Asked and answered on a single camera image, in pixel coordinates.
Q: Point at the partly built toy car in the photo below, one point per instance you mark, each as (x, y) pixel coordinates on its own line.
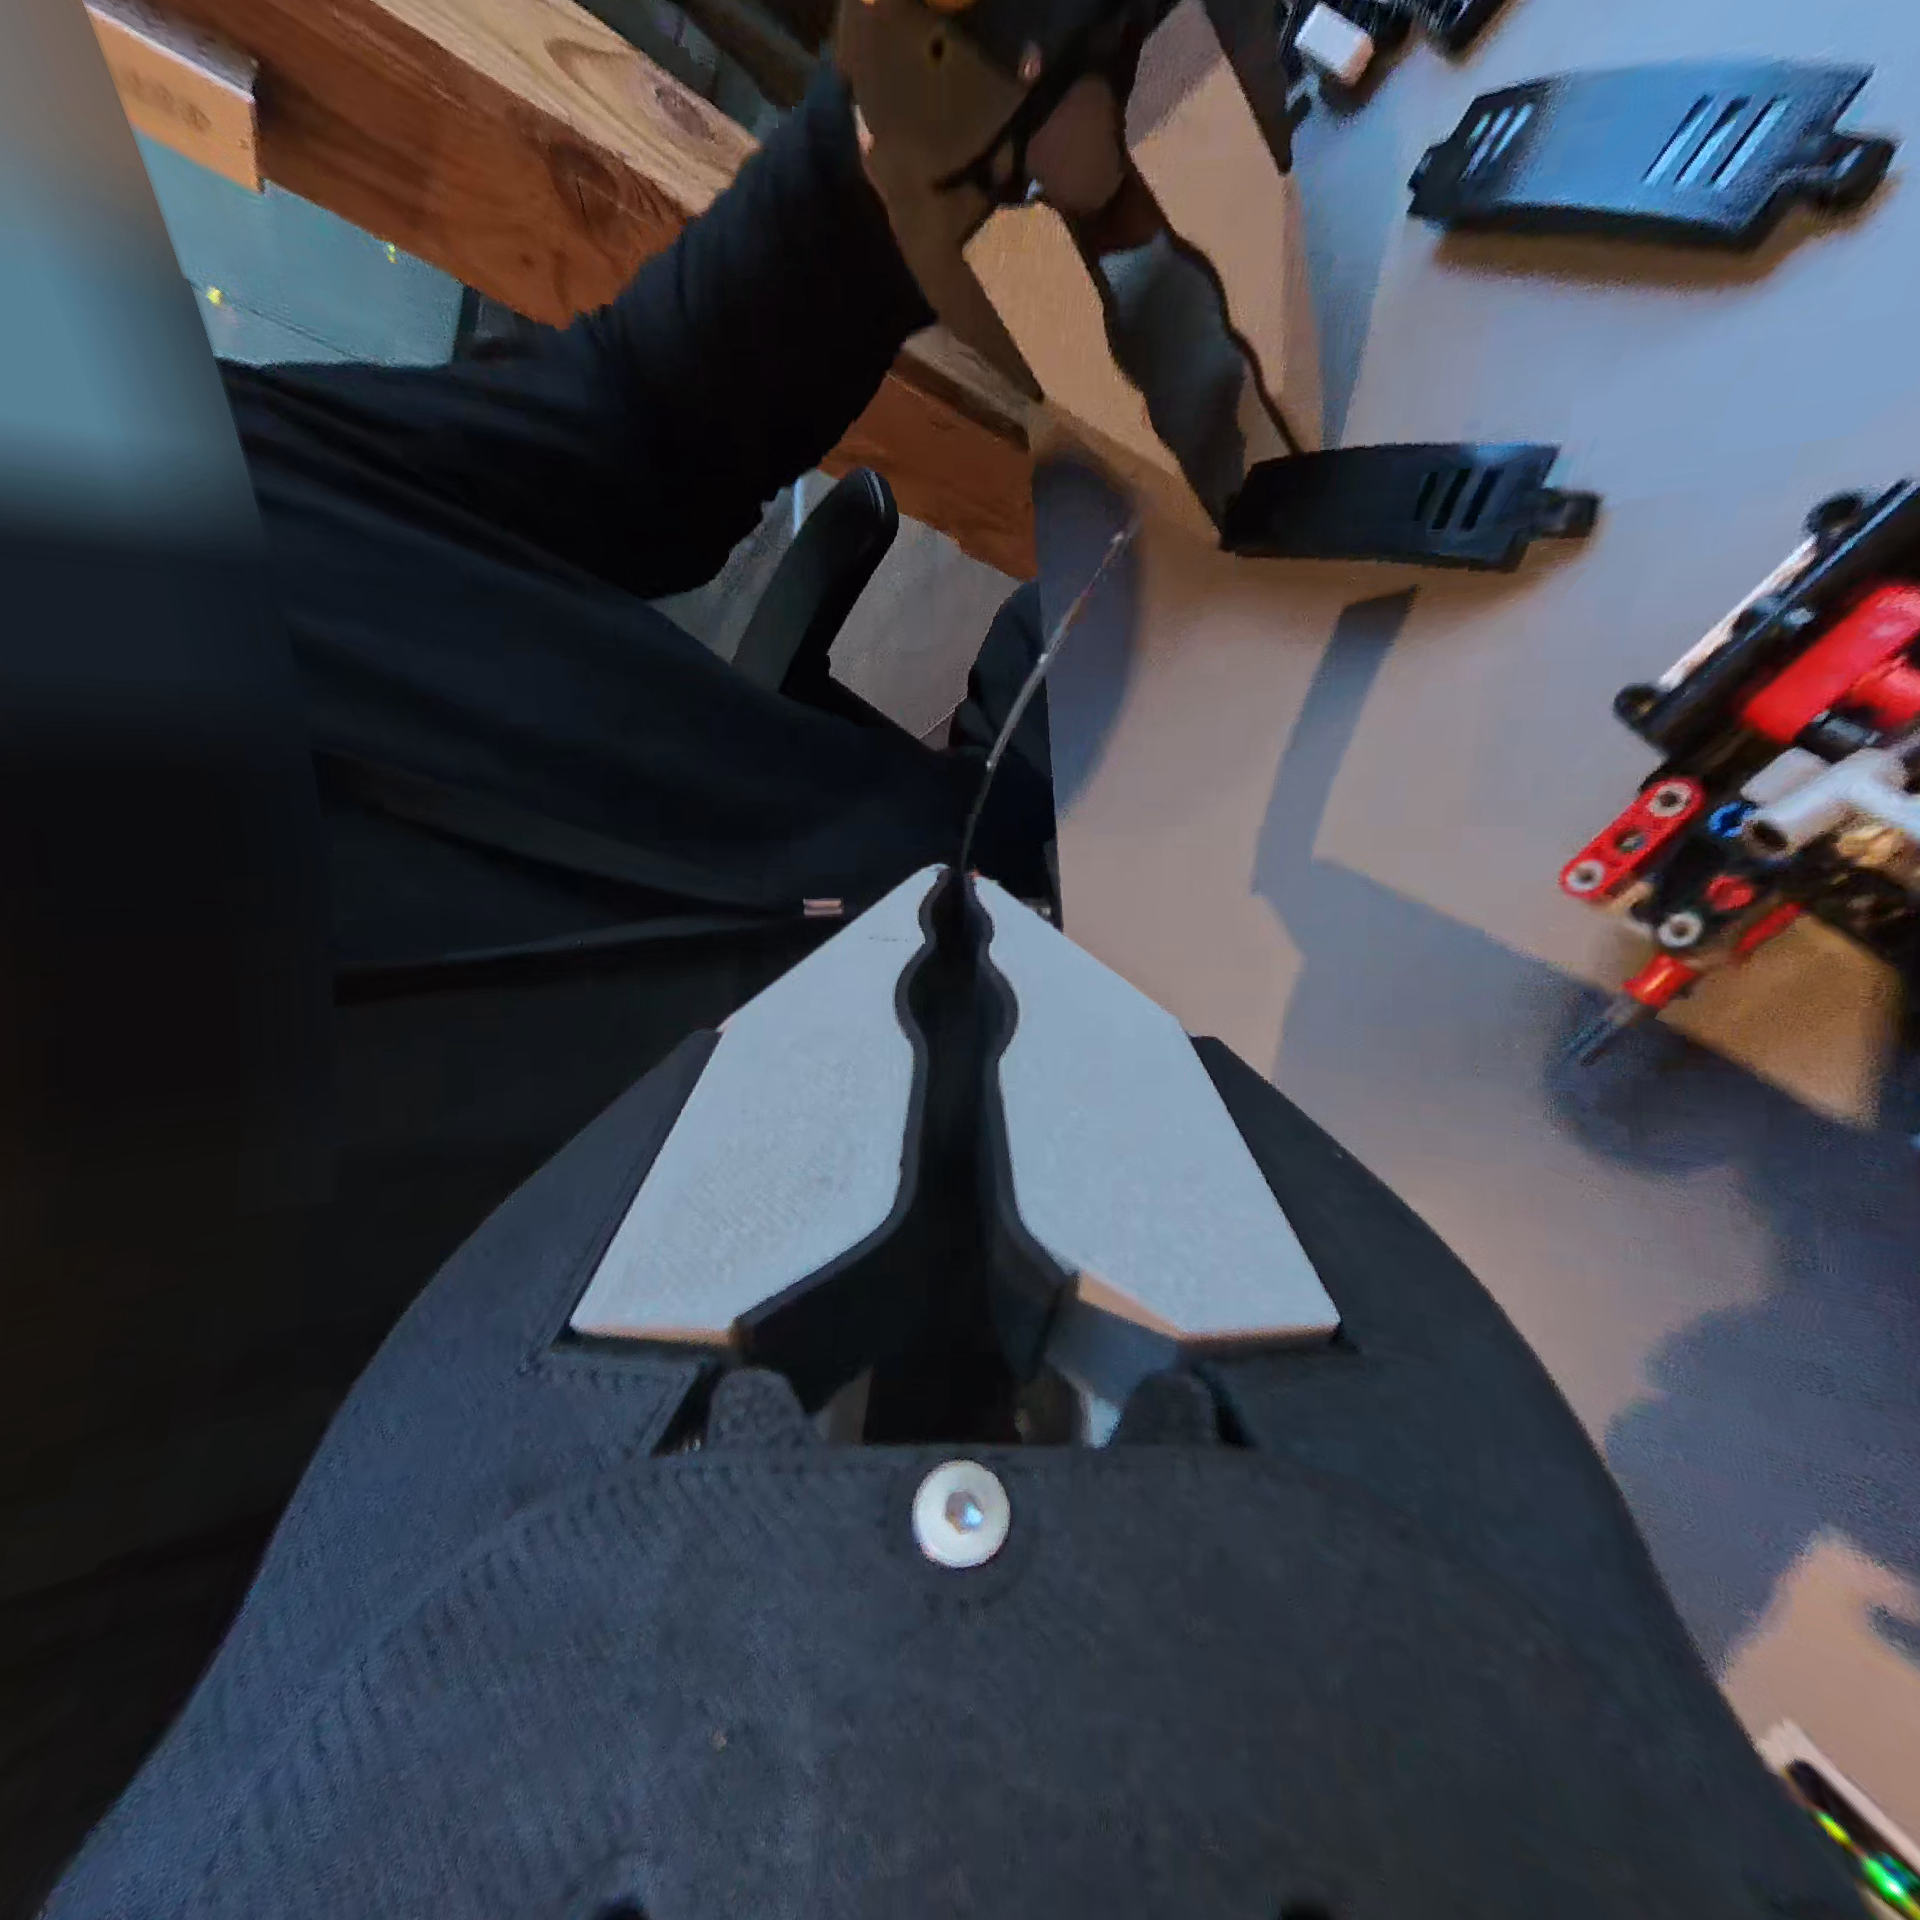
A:
(1800, 704)

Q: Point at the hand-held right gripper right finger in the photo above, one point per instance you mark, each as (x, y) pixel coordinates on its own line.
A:
(1155, 1185)

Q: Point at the holographic sticker sheet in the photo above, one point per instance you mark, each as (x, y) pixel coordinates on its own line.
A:
(1862, 1853)

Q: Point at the black toy car panel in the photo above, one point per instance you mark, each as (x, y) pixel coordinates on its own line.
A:
(1382, 504)
(1652, 150)

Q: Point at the black office chair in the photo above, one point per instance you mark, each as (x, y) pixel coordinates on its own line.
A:
(826, 557)

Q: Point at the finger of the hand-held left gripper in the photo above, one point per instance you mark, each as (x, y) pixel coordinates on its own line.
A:
(1245, 196)
(1079, 347)

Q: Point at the pile of toy building pieces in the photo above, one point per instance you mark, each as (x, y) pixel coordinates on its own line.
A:
(1334, 43)

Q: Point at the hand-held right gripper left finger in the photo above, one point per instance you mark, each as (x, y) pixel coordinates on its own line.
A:
(764, 1185)

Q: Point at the person's left hand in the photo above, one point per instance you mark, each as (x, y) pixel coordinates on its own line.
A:
(1095, 165)

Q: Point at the wooden beam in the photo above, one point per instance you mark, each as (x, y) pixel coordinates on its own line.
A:
(495, 135)

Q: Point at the person's left forearm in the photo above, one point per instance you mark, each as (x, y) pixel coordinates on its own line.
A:
(751, 347)

